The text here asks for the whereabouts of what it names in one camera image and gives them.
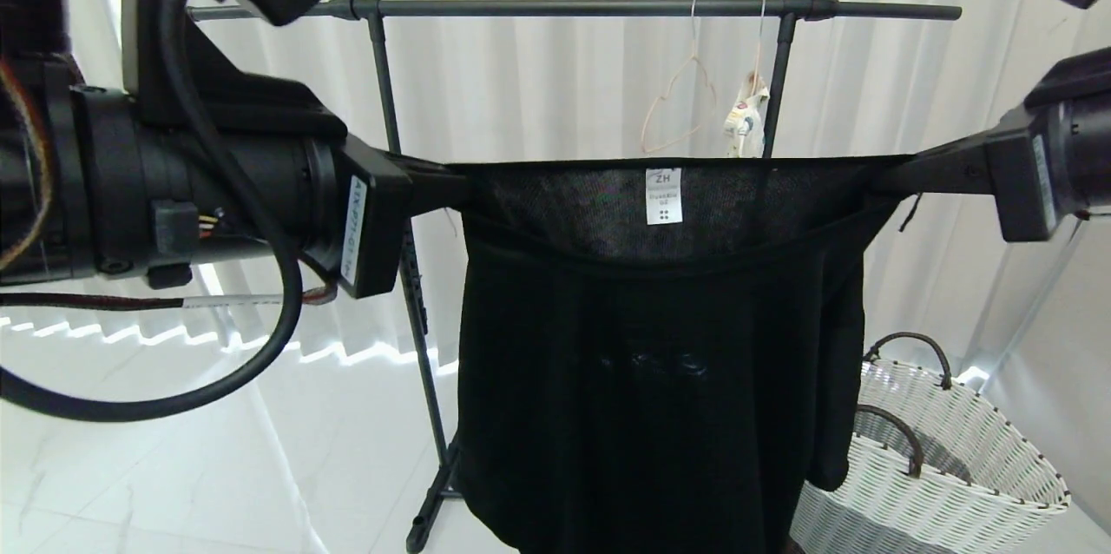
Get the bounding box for black garment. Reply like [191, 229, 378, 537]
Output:
[451, 155, 921, 554]

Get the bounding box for black clothes rack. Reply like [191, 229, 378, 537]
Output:
[187, 0, 963, 554]

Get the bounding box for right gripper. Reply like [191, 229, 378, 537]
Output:
[985, 46, 1111, 242]

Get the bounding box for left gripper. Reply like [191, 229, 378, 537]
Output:
[82, 89, 413, 299]

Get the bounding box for black cable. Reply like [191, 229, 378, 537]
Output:
[0, 0, 305, 423]

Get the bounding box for white laundry basket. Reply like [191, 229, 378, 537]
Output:
[790, 331, 1070, 554]

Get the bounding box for pink clothes hanger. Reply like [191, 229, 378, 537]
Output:
[751, 0, 773, 99]
[641, 0, 720, 155]

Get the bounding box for cream printed garment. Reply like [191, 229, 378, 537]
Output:
[723, 72, 772, 160]

